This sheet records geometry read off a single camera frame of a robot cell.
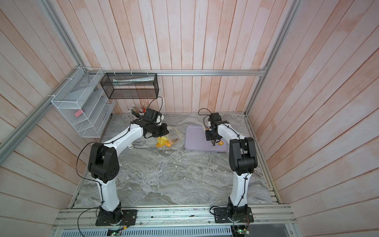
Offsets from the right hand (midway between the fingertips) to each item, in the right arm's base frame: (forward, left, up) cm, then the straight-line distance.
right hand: (211, 135), depth 101 cm
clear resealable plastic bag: (-3, +26, -1) cm, 27 cm away
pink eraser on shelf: (-4, +79, +25) cm, 83 cm away
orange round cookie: (-7, +26, +1) cm, 27 cm away
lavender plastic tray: (+1, +11, -7) cm, 13 cm away
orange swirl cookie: (-7, +34, +2) cm, 34 cm away
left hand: (-5, +28, +9) cm, 30 cm away
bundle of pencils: (+15, +56, +9) cm, 58 cm away
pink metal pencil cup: (+8, +50, +10) cm, 52 cm away
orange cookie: (-9, -5, +4) cm, 11 cm away
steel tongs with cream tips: (-9, 0, +4) cm, 10 cm away
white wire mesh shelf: (+1, +76, +30) cm, 81 cm away
